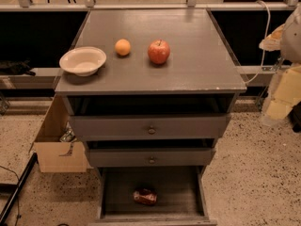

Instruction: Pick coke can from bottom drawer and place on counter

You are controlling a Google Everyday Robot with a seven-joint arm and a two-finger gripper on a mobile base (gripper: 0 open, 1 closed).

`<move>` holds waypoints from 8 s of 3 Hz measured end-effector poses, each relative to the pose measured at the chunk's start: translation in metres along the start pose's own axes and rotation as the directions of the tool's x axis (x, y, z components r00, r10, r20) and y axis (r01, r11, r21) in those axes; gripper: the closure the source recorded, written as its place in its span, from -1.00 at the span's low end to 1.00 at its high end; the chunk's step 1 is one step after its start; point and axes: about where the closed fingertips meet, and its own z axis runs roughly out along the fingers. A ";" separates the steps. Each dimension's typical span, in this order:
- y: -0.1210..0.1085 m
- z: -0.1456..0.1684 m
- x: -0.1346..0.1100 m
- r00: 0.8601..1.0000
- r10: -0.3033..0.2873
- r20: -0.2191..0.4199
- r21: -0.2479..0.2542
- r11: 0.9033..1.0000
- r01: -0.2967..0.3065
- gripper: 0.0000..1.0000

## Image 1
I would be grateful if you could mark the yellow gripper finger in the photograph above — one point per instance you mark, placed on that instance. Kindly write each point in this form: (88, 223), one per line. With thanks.
(272, 41)
(284, 93)

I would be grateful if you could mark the red coke can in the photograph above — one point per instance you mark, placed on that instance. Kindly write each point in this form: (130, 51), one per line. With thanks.
(145, 196)

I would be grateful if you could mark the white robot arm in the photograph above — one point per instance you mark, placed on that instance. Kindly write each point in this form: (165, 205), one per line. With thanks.
(290, 47)

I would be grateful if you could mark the grey wooden drawer cabinet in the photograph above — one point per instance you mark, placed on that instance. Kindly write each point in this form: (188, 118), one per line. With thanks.
(198, 78)

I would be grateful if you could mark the grey open bottom drawer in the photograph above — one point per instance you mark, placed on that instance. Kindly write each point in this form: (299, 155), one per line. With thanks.
(180, 198)

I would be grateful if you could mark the grey middle drawer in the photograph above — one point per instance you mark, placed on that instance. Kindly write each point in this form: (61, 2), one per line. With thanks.
(150, 157)

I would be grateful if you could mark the grey top drawer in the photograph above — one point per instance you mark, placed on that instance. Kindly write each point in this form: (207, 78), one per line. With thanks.
(96, 128)

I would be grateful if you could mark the red apple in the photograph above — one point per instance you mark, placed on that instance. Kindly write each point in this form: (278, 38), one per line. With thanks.
(159, 51)

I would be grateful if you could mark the orange fruit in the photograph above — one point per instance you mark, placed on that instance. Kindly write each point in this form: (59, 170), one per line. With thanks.
(122, 47)

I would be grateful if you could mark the white bowl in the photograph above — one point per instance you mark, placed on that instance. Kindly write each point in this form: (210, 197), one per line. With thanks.
(83, 61)

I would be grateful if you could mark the cardboard box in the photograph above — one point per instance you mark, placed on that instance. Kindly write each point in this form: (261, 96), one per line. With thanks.
(53, 154)

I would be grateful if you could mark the black object on ledge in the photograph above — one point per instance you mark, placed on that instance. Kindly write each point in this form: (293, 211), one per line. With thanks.
(8, 67)

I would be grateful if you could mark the black bar on floor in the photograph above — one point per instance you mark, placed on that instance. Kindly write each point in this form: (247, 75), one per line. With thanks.
(12, 191)

